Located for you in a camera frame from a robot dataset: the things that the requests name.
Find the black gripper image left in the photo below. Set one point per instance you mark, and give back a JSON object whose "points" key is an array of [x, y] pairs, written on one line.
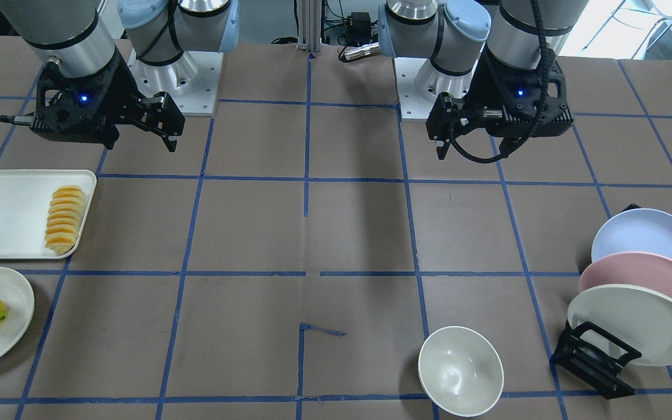
{"points": [[119, 87]]}

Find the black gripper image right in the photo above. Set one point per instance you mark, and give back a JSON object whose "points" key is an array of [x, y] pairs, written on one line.
{"points": [[483, 82]]}

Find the sliced yellow bread loaf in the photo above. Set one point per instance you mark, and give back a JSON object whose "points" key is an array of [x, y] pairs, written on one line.
{"points": [[66, 211]]}

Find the blue plate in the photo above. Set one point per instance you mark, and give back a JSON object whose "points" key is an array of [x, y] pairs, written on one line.
{"points": [[646, 230]]}

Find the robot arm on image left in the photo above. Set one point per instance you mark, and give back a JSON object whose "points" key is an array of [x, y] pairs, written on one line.
{"points": [[160, 31]]}

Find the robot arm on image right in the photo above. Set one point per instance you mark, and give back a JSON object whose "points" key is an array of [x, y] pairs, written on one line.
{"points": [[452, 36]]}

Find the pink plate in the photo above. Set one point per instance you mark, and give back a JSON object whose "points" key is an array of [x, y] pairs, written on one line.
{"points": [[647, 270]]}

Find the black plate rack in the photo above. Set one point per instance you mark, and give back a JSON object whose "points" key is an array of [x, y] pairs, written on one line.
{"points": [[592, 365]]}

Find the cream plate in rack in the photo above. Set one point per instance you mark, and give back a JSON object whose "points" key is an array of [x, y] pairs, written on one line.
{"points": [[640, 317]]}

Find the silver cylindrical connector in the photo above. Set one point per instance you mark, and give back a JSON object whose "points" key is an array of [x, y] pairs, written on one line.
{"points": [[349, 55]]}

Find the black power adapter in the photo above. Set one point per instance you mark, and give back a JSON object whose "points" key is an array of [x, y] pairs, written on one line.
{"points": [[358, 22]]}

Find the white rectangular tray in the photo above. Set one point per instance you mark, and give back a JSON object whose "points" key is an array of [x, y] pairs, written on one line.
{"points": [[25, 197]]}

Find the white bowl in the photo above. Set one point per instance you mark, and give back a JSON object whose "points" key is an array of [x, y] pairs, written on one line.
{"points": [[461, 371]]}

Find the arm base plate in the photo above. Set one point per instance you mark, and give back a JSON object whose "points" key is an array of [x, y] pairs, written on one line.
{"points": [[192, 81], [419, 83]]}

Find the aluminium profile post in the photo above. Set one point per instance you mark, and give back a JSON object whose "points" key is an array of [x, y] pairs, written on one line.
{"points": [[309, 25]]}

